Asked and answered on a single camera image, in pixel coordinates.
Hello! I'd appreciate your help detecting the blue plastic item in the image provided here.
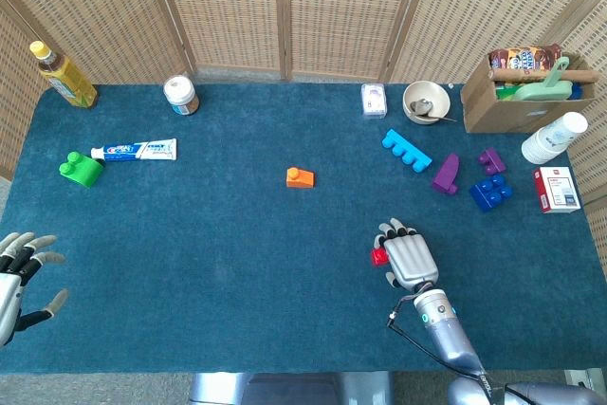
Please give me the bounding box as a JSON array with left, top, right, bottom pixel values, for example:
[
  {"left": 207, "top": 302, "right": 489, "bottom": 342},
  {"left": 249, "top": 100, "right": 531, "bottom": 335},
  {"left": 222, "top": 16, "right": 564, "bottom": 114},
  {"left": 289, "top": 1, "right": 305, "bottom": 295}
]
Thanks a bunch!
[{"left": 568, "top": 82, "right": 595, "bottom": 101}]

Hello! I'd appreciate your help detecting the light green dustpan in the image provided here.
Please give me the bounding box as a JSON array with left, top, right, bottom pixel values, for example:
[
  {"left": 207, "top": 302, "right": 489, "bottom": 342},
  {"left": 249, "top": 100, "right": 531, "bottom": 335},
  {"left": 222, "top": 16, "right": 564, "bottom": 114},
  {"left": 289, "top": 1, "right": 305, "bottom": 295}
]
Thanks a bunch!
[{"left": 511, "top": 56, "right": 573, "bottom": 102}]

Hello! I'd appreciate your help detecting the beige bowl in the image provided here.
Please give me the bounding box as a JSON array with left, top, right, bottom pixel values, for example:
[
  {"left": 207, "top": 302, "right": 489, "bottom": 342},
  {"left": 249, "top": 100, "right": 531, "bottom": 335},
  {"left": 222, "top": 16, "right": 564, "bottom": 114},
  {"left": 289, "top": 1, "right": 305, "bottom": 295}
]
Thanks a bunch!
[{"left": 402, "top": 80, "right": 451, "bottom": 126}]

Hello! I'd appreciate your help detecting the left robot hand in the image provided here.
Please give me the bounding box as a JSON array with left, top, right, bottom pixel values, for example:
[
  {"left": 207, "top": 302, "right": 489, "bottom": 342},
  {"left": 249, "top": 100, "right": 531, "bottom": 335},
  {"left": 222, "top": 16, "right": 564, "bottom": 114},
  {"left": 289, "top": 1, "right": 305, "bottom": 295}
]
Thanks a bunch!
[{"left": 0, "top": 231, "right": 69, "bottom": 347}]

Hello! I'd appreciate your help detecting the spoon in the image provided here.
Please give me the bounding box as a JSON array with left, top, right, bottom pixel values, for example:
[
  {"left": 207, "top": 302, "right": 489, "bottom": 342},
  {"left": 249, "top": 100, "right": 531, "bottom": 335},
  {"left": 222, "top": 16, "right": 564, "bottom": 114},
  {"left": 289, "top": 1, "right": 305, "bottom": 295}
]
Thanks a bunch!
[{"left": 409, "top": 98, "right": 459, "bottom": 123}]

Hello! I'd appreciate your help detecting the purple sloped block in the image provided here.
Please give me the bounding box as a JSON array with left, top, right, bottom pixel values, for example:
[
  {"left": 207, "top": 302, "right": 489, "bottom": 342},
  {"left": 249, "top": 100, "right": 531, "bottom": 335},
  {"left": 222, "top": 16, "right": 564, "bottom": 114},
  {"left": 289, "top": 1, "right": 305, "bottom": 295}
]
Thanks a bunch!
[{"left": 431, "top": 153, "right": 461, "bottom": 196}]

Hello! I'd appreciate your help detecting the grey robot torso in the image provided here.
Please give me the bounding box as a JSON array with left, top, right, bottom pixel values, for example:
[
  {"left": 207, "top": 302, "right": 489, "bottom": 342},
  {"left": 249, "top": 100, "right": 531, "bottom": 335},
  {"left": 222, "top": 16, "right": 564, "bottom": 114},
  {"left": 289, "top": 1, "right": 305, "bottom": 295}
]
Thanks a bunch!
[{"left": 189, "top": 370, "right": 395, "bottom": 405}]

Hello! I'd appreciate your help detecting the clear plastic box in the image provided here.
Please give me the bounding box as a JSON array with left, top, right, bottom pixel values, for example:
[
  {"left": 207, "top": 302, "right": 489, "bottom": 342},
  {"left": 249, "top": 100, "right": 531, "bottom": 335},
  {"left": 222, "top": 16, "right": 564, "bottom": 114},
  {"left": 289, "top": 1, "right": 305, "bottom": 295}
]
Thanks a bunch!
[{"left": 360, "top": 83, "right": 388, "bottom": 120}]

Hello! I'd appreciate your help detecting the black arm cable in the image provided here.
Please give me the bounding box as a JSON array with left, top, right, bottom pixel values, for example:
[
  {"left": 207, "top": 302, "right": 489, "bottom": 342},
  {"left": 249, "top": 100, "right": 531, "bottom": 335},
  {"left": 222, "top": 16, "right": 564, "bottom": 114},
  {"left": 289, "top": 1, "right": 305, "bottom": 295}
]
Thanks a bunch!
[{"left": 385, "top": 294, "right": 492, "bottom": 382}]

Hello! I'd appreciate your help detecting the blue table carpet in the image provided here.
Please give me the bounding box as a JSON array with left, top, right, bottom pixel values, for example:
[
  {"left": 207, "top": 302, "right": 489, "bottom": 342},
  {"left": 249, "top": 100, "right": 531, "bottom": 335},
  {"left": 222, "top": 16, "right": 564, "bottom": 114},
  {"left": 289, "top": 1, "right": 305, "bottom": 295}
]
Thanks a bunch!
[{"left": 0, "top": 83, "right": 607, "bottom": 374}]

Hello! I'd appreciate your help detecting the green building block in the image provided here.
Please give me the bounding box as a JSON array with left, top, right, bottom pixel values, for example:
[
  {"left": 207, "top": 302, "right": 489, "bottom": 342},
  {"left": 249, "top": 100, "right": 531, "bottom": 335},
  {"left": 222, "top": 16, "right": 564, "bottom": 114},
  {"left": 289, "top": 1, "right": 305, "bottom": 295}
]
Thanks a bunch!
[{"left": 58, "top": 151, "right": 105, "bottom": 190}]

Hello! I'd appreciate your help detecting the dark blue building block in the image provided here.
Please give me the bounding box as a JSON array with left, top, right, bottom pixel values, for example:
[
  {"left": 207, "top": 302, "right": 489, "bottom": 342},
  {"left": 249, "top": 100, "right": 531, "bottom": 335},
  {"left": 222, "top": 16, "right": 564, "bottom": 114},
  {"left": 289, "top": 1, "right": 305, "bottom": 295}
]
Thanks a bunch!
[{"left": 468, "top": 174, "right": 515, "bottom": 213}]

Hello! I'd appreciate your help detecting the woven folding screen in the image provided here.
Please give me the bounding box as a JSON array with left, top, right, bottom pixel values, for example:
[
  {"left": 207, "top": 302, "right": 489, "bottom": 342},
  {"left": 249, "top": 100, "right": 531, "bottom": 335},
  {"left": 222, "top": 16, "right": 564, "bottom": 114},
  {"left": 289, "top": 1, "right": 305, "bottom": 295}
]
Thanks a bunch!
[{"left": 0, "top": 0, "right": 607, "bottom": 226}]

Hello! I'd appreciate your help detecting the toothpaste tube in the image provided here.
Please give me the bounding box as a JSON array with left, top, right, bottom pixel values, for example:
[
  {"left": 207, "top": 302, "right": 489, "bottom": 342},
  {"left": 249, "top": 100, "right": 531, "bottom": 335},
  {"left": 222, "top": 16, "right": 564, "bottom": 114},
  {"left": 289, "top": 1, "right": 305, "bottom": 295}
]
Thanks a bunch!
[{"left": 90, "top": 138, "right": 178, "bottom": 162}]

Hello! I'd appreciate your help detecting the cardboard box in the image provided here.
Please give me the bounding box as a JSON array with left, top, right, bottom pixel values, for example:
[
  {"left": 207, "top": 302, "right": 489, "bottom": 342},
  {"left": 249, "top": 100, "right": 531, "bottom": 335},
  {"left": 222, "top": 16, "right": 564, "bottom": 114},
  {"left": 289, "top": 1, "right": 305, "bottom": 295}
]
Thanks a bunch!
[{"left": 460, "top": 52, "right": 600, "bottom": 136}]

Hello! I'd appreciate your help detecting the red and white carton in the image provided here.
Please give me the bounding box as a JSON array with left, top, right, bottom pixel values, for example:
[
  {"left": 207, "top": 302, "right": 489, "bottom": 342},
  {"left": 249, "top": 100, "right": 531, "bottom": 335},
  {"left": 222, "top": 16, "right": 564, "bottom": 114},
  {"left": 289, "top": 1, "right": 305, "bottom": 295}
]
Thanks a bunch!
[{"left": 531, "top": 165, "right": 582, "bottom": 215}]

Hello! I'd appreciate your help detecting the white-lidded jar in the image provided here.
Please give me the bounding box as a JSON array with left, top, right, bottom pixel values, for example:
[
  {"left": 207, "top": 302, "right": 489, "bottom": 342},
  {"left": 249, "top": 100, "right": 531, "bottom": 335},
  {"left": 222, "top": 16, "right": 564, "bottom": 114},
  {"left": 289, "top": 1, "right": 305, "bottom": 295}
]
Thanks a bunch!
[{"left": 162, "top": 74, "right": 201, "bottom": 118}]

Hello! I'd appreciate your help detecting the stack of paper cups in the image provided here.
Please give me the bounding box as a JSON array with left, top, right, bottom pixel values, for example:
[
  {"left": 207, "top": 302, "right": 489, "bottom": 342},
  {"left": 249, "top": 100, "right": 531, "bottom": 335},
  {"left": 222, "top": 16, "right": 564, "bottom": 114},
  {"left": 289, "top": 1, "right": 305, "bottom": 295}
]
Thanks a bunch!
[{"left": 521, "top": 111, "right": 590, "bottom": 165}]

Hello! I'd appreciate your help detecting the small purple block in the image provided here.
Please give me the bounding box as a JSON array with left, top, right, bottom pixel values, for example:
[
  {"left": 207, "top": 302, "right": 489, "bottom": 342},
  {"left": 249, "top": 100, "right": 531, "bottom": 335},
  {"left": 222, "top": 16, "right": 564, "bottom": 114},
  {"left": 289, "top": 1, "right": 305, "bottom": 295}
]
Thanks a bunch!
[{"left": 476, "top": 148, "right": 507, "bottom": 175}]

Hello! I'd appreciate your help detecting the brown cardboard tube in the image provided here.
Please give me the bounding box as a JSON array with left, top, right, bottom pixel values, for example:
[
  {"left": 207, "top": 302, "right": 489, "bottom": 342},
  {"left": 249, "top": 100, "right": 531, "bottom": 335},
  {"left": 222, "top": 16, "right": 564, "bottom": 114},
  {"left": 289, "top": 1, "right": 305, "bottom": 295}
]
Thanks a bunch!
[{"left": 489, "top": 67, "right": 603, "bottom": 84}]

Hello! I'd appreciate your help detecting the light blue long block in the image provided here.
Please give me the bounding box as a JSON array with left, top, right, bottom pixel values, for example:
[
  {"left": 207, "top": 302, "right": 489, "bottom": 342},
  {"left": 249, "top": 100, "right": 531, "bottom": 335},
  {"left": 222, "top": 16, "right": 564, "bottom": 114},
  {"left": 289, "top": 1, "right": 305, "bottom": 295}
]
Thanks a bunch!
[{"left": 381, "top": 128, "right": 433, "bottom": 175}]

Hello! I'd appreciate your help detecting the brown snack bag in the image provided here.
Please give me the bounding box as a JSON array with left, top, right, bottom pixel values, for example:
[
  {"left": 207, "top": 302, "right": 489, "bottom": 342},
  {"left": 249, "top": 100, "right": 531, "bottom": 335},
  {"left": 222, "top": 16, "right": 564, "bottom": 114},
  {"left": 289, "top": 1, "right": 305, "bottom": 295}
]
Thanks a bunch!
[{"left": 487, "top": 44, "right": 564, "bottom": 72}]

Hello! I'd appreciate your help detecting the orange sloped building block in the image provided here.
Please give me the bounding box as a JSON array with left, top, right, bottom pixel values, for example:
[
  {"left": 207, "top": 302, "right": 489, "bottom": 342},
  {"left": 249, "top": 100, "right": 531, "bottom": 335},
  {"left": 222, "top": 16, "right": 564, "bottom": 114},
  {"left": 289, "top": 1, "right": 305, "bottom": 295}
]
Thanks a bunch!
[{"left": 285, "top": 166, "right": 318, "bottom": 190}]

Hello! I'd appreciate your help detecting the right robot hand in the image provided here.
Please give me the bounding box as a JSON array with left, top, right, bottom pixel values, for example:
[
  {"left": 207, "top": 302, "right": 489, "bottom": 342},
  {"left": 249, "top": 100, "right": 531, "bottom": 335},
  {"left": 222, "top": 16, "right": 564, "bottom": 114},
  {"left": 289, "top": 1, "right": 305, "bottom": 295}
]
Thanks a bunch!
[{"left": 371, "top": 218, "right": 440, "bottom": 294}]

